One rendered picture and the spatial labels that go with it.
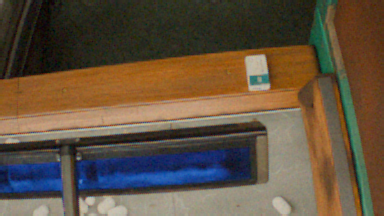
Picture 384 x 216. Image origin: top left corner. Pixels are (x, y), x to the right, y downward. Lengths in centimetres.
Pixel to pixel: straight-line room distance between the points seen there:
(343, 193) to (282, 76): 29
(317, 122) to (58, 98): 48
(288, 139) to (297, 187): 9
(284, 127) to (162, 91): 22
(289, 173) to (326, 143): 12
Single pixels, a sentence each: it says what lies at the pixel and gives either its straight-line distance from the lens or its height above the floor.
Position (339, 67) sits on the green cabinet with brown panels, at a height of 87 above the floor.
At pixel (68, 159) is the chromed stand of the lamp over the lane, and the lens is 76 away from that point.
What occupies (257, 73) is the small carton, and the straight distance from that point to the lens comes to 118.
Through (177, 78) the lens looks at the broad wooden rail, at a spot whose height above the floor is 76.
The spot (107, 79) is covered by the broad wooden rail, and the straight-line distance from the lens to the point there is 121.
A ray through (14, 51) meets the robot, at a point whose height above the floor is 34.
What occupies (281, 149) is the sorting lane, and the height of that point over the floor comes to 74.
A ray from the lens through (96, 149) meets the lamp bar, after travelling 77.
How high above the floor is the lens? 180
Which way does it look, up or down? 61 degrees down
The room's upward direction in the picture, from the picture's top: 5 degrees clockwise
